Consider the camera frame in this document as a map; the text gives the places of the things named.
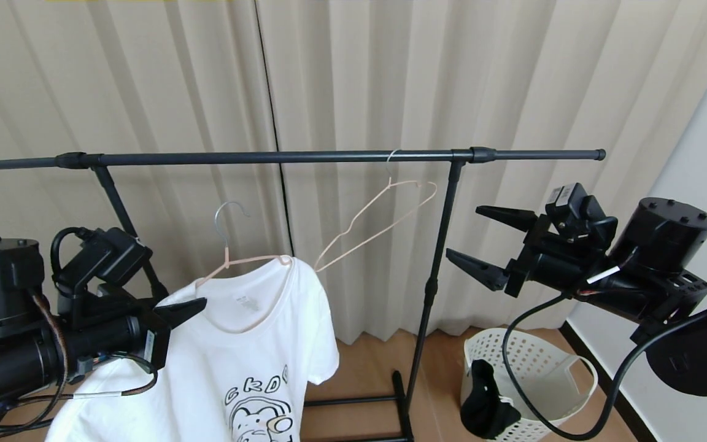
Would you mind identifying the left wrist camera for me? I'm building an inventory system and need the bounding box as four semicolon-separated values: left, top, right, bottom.
53;227;153;311

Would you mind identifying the black clothes rack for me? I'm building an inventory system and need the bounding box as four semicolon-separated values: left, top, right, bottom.
0;147;606;442

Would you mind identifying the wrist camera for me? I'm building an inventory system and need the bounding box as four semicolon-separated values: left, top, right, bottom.
53;227;153;311
544;182;619;247

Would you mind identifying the white laundry basket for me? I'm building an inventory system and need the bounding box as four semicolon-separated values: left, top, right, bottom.
461;327;598;442

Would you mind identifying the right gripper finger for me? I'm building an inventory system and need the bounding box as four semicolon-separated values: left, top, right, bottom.
475;205;539;233
445;248;509;293

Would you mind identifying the black garment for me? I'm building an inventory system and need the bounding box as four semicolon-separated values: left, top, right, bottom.
460;359;522;440

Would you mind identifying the pink clothes hanger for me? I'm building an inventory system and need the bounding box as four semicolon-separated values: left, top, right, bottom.
313;150;438;273
195;201;293;289

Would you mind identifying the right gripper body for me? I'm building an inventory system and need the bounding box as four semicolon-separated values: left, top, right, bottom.
503;214;613;300

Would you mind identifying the white garment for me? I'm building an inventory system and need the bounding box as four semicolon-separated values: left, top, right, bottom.
45;257;341;442

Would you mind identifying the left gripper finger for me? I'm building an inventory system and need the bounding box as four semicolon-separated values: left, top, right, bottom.
155;297;208;330

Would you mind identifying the beige curtain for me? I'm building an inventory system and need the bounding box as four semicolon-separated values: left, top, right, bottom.
0;0;707;347

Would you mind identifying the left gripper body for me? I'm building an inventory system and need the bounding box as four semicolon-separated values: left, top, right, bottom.
82;312;171;372

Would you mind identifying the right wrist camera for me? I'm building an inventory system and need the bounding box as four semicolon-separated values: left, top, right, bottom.
544;182;619;247

